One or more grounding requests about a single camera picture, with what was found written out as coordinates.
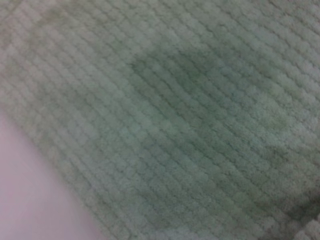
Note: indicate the pale green ribbed towel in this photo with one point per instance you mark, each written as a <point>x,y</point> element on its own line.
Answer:
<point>175,112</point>

